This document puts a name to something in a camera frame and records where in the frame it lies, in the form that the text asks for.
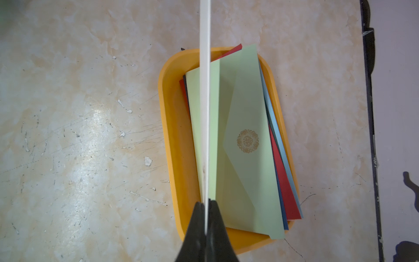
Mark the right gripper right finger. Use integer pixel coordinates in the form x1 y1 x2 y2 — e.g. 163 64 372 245
206 200 239 262

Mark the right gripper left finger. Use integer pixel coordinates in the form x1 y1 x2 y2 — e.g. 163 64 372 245
175 202 206 262

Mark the light green envelope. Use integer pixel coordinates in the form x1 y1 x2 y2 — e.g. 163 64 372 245
185 44 286 240

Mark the navy blue envelope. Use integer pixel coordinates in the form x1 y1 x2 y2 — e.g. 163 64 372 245
182 74 290 231

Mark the red envelope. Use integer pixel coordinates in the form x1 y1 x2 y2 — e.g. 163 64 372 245
182 45 302 239

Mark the light blue envelope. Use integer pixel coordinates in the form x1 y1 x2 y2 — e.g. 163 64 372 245
260 72 303 221

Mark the white envelope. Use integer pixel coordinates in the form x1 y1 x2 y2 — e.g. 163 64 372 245
199 0 211 234

